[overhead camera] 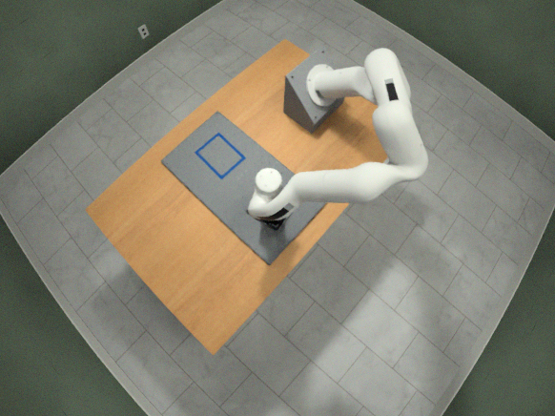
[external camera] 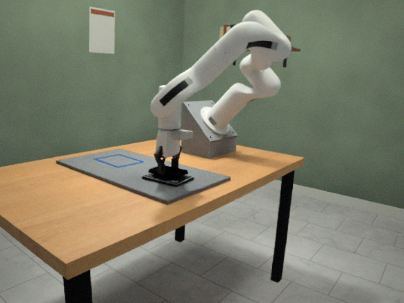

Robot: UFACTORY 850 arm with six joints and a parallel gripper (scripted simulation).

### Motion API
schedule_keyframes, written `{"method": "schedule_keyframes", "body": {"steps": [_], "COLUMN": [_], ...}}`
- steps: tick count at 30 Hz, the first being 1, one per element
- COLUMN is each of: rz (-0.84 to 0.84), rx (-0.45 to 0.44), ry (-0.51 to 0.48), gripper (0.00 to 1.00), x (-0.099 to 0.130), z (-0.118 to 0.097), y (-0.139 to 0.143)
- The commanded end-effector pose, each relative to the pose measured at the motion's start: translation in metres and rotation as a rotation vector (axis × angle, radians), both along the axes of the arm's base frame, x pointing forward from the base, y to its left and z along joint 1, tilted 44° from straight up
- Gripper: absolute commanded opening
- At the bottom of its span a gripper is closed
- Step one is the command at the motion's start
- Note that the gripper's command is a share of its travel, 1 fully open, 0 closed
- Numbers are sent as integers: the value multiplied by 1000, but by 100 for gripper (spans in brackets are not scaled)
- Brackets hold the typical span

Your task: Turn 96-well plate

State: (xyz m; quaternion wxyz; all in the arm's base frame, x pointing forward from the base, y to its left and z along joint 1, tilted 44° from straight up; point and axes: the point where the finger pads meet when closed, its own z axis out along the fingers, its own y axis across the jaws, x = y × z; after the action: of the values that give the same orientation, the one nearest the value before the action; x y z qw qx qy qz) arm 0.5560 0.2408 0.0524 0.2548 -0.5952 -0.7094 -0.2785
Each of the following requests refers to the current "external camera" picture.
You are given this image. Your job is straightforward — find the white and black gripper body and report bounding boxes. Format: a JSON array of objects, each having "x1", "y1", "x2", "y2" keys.
[{"x1": 155, "y1": 128, "x2": 180, "y2": 158}]

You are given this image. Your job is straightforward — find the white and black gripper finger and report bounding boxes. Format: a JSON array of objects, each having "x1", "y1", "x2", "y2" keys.
[
  {"x1": 171, "y1": 146, "x2": 182, "y2": 168},
  {"x1": 154, "y1": 146, "x2": 166, "y2": 174}
]

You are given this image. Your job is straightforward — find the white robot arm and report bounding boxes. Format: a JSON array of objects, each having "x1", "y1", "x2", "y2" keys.
[{"x1": 150, "y1": 10, "x2": 292, "y2": 141}]

